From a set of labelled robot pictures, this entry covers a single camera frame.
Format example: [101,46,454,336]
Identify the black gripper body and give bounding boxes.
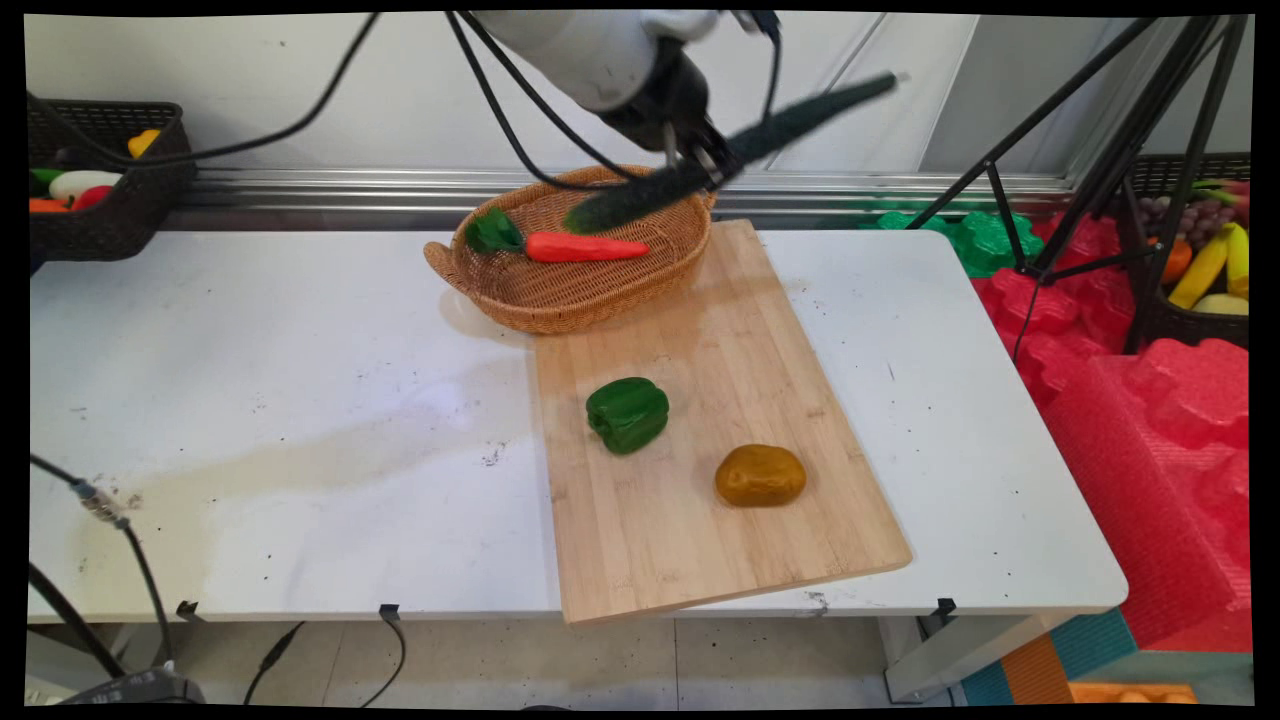
[598,42,728,153]

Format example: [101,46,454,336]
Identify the dark green toy cucumber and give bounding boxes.
[563,72,898,236]

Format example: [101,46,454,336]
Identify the orange toy carrot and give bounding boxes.
[465,207,651,265]

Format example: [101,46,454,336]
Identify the brown wicker basket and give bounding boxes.
[424,164,718,335]

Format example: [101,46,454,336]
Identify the green toy bell pepper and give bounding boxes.
[586,377,671,456]

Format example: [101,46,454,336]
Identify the green foam mat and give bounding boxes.
[862,208,1046,280]

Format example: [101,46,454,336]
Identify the brown toy potato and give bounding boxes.
[715,444,808,508]

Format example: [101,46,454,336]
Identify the small red foam mat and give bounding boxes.
[972,212,1138,406]

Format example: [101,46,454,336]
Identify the wooden cutting board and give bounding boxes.
[527,219,913,625]

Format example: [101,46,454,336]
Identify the black tripod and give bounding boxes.
[905,15,1251,356]

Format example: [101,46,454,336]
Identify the purple toy grapes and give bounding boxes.
[1140,195,1238,249]

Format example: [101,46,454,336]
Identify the long yellow toy banana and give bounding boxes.
[1167,228,1231,311]

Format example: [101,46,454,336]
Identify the black fruit basket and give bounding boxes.
[1125,152,1251,351]

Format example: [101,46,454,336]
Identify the red and green toy fruit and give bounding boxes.
[1190,178,1251,223]

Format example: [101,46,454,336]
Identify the short yellow toy banana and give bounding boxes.
[1224,222,1251,299]

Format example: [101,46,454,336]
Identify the large red foam mat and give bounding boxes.
[1042,338,1253,653]

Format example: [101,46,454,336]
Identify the black vegetable basket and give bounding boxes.
[28,100,198,263]

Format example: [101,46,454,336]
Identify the grey table leg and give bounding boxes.
[878,612,1073,704]
[25,624,136,706]

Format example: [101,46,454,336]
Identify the white toy vegetable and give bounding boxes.
[48,170,124,201]

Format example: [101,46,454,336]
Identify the teal and orange foam mat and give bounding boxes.
[960,608,1138,707]

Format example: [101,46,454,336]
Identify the flat orange object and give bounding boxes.
[1068,682,1198,705]

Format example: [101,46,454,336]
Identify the black device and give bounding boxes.
[58,668,207,707]

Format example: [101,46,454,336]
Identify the aluminium wall rail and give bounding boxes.
[165,166,1079,231]

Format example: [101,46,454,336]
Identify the black camera cable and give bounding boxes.
[28,10,783,193]

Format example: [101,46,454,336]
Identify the thin black hanging cable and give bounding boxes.
[358,618,408,708]

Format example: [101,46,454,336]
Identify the black hanging cable with plug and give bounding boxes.
[243,621,307,707]

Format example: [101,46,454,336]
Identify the thick black cable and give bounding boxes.
[28,563,129,683]

